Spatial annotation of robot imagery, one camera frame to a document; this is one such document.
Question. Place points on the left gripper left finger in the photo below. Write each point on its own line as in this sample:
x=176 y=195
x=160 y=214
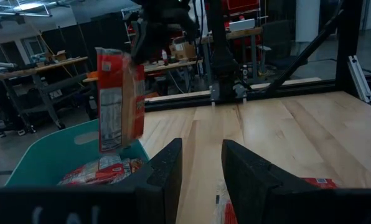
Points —
x=160 y=186

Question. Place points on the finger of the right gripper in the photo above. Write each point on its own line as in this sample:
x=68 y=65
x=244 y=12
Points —
x=140 y=43

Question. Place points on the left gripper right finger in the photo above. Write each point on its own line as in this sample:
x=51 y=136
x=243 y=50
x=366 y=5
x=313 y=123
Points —
x=247 y=186

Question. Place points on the red Orville popcorn bag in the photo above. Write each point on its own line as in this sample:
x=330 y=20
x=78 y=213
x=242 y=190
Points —
x=110 y=109
x=92 y=174
x=135 y=165
x=316 y=183

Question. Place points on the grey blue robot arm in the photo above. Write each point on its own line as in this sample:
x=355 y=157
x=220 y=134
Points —
x=2 y=66

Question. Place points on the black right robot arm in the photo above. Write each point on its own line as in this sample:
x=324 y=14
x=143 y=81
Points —
x=223 y=62

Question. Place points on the white bottle red cap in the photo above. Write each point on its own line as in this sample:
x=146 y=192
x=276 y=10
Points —
x=164 y=57

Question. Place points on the large cardboard box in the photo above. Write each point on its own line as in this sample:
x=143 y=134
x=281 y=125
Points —
x=185 y=49

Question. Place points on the long wooden work table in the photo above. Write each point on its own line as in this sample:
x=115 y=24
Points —
x=173 y=66

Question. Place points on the orange box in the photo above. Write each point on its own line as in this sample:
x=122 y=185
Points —
x=92 y=74

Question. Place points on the white box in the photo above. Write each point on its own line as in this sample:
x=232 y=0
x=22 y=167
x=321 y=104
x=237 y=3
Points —
x=241 y=25

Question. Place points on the red cabinet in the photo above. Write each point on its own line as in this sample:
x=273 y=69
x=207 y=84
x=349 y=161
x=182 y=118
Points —
x=243 y=7

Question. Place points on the wooden table metal legs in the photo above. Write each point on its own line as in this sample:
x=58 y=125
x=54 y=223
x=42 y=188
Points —
x=247 y=32

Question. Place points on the small open cardboard box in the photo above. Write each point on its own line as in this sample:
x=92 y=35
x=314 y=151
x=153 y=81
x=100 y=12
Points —
x=60 y=56

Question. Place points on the black office chair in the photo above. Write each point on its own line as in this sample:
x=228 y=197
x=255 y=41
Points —
x=279 y=40

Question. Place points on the ceiling light panel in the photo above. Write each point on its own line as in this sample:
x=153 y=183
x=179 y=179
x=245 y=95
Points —
x=26 y=6

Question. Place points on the teal plastic basket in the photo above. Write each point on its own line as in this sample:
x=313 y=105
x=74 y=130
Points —
x=42 y=161

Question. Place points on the white round pillar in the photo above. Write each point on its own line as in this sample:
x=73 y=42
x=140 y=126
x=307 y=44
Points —
x=307 y=18

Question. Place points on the black table frame rail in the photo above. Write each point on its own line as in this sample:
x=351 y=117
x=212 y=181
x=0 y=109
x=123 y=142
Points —
x=179 y=104

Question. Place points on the metal frame wooden workbench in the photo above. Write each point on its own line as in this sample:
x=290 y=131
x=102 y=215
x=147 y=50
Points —
x=42 y=67

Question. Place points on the black diagonal frame strut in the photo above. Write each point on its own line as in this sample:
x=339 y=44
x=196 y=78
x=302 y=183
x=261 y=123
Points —
x=297 y=59

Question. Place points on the silver aluminium extrusion bracket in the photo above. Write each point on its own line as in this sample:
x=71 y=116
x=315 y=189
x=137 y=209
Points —
x=361 y=81

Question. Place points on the black vertical frame post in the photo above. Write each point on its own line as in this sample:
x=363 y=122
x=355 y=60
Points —
x=349 y=37

